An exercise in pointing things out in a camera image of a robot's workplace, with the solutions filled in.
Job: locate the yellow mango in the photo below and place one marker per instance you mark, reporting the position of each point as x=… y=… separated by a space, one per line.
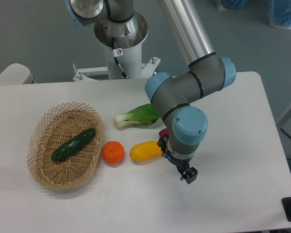
x=145 y=151

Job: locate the blue plastic bag right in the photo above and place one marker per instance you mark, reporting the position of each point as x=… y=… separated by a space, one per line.
x=279 y=13

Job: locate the blue plastic bag middle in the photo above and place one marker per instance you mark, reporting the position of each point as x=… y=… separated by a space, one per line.
x=228 y=5

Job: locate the woven wicker basket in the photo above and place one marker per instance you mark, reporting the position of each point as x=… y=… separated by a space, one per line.
x=58 y=125

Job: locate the green bok choy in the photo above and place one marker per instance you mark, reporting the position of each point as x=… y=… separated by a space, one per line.
x=143 y=115

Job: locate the dark red fruit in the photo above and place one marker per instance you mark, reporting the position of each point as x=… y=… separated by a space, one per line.
x=164 y=133

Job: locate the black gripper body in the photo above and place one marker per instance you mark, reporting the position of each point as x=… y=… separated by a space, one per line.
x=181 y=161

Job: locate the green cucumber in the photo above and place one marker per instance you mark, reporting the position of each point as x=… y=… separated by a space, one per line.
x=73 y=145

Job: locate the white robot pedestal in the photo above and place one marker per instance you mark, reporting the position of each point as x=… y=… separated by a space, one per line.
x=122 y=45

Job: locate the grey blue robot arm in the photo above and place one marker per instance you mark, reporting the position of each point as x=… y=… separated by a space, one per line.
x=171 y=96

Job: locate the white chair corner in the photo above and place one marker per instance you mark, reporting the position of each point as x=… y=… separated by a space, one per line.
x=16 y=74

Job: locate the blue plastic bag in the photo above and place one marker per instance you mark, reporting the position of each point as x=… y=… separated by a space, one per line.
x=279 y=13
x=228 y=5

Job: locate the orange tangerine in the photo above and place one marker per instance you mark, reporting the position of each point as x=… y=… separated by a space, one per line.
x=113 y=153

